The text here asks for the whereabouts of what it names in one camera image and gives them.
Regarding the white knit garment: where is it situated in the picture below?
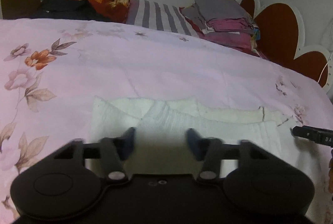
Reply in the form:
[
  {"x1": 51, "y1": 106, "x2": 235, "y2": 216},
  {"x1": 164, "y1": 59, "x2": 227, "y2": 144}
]
[{"x1": 88, "y1": 98, "x2": 295, "y2": 175}]

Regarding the stack of folded clothes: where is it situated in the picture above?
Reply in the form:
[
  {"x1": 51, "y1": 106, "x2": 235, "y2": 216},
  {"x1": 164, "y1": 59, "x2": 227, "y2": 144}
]
[{"x1": 179, "y1": 0, "x2": 260, "y2": 56}]

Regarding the black clothing pile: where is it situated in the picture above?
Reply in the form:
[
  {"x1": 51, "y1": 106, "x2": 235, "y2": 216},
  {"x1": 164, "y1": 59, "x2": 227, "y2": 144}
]
[{"x1": 30, "y1": 0, "x2": 111, "y2": 22}]

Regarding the pink floral quilt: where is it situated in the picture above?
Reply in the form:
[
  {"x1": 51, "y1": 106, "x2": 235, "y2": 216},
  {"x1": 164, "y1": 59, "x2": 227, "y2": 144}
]
[{"x1": 1, "y1": 19, "x2": 332, "y2": 223}]

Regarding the red heart-shaped headboard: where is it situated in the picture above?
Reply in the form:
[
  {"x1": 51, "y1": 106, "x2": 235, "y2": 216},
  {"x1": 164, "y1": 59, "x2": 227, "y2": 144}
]
[{"x1": 240, "y1": 0, "x2": 332, "y2": 92}]

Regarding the striped grey white sheet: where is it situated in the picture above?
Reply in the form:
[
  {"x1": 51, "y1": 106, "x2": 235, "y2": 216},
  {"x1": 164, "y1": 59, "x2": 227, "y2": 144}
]
[{"x1": 126, "y1": 0, "x2": 199, "y2": 38}]

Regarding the red floral blanket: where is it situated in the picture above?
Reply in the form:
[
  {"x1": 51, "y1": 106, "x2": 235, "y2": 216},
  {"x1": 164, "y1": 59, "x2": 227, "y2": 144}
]
[{"x1": 79, "y1": 0, "x2": 131, "y2": 23}]

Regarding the white charging cable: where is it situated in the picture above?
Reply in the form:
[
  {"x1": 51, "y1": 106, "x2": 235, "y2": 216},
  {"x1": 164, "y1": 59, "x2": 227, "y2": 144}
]
[{"x1": 317, "y1": 50, "x2": 333, "y2": 84}]

